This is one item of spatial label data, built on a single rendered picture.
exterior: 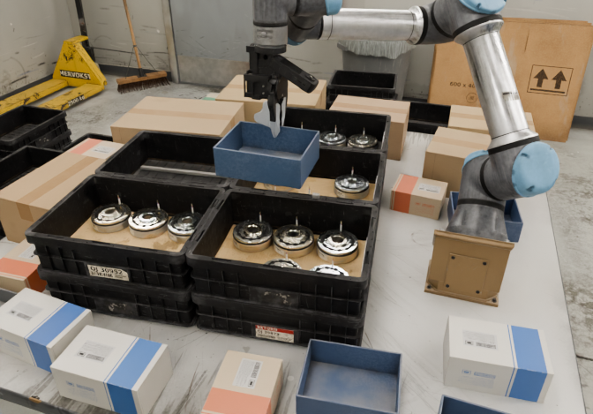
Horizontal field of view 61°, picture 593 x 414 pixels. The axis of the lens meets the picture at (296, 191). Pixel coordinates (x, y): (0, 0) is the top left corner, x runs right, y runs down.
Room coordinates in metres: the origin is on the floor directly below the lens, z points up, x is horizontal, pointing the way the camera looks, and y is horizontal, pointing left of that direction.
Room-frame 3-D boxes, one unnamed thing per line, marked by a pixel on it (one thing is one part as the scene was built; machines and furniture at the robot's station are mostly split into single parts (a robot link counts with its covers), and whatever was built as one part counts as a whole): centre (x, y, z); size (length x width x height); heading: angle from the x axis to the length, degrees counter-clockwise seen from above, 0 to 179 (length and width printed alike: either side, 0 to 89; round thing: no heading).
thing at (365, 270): (0.97, 0.02, 0.92); 0.40 x 0.30 x 0.02; 78
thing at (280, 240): (1.04, 0.01, 0.86); 0.10 x 0.10 x 0.01
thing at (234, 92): (2.01, 0.09, 0.80); 0.40 x 0.30 x 0.20; 79
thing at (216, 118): (1.75, 0.43, 0.80); 0.40 x 0.30 x 0.20; 79
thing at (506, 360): (0.75, -0.43, 0.74); 0.20 x 0.12 x 0.09; 77
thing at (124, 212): (1.15, 0.50, 0.86); 0.10 x 0.10 x 0.01
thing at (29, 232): (1.06, 0.41, 0.92); 0.40 x 0.30 x 0.02; 78
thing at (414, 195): (1.43, -0.40, 0.74); 0.16 x 0.12 x 0.07; 66
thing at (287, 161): (1.03, 0.06, 1.10); 0.20 x 0.15 x 0.07; 72
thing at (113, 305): (1.06, 0.41, 0.76); 0.40 x 0.30 x 0.12; 78
